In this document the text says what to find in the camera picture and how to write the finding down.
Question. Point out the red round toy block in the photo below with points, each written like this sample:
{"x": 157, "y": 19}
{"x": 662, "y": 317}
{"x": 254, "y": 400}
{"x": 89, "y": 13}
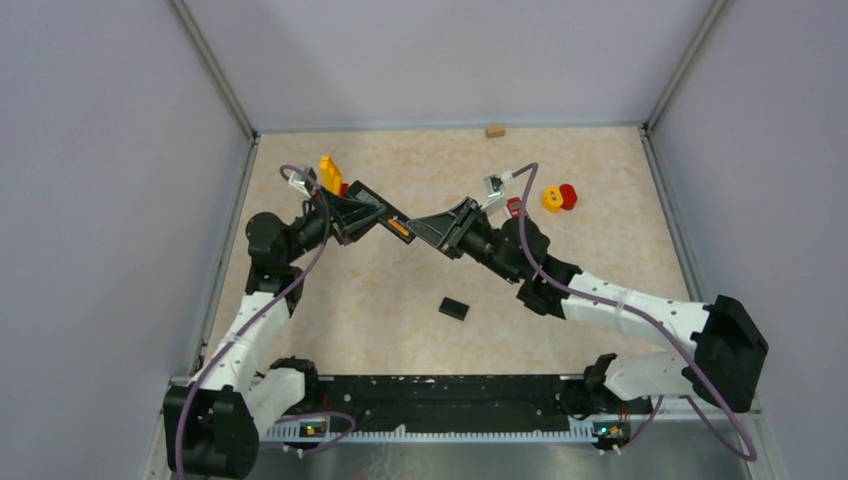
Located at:
{"x": 569, "y": 197}

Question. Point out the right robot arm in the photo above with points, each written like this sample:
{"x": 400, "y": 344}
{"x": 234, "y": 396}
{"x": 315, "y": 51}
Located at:
{"x": 713, "y": 350}

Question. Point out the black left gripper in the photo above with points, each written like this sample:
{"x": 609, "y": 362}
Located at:
{"x": 352, "y": 217}

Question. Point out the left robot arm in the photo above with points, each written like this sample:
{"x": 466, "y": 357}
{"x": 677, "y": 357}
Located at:
{"x": 215, "y": 422}

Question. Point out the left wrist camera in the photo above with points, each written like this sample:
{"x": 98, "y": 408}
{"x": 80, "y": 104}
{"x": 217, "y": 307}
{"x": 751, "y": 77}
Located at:
{"x": 303, "y": 179}

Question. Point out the black remote control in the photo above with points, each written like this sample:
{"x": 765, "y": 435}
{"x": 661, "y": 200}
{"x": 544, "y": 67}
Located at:
{"x": 385, "y": 210}

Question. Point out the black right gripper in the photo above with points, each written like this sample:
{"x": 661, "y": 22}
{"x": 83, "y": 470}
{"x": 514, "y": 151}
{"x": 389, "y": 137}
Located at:
{"x": 447, "y": 231}

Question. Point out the small wooden block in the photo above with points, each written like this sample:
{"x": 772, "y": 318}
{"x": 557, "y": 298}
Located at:
{"x": 495, "y": 131}

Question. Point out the black battery cover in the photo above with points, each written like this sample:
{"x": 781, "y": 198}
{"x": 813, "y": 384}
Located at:
{"x": 453, "y": 308}

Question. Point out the yellow round toy block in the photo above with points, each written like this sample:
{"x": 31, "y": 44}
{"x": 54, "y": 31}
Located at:
{"x": 552, "y": 199}

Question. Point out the white remote control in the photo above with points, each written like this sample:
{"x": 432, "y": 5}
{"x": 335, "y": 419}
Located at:
{"x": 514, "y": 207}

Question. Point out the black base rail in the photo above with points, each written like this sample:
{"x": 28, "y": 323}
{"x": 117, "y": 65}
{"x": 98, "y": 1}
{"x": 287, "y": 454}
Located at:
{"x": 545, "y": 408}

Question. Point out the yellow toy block plate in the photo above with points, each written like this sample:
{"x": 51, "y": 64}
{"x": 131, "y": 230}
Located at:
{"x": 331, "y": 175}

